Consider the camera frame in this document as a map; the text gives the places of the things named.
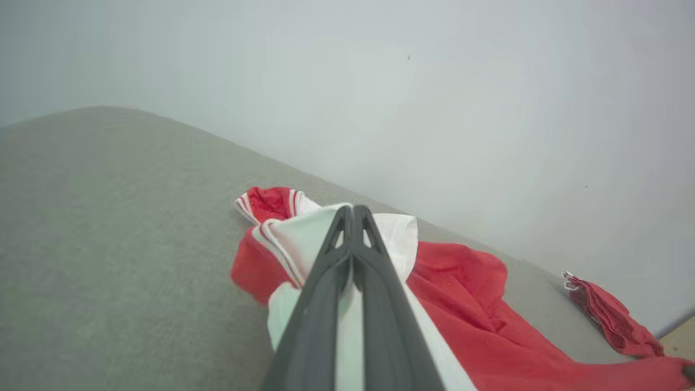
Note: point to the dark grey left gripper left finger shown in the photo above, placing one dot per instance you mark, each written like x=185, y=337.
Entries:
x=315, y=326

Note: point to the red basketball jersey white trim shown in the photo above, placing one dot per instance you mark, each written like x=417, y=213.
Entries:
x=478, y=315

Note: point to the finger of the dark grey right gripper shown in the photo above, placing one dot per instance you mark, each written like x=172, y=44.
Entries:
x=689, y=372

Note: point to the red shorts with white stripe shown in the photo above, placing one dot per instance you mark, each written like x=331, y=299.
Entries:
x=613, y=317

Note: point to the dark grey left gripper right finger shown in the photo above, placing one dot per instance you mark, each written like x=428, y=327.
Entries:
x=391, y=326

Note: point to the grey fabric sofa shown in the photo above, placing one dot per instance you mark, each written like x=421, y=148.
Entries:
x=119, y=244

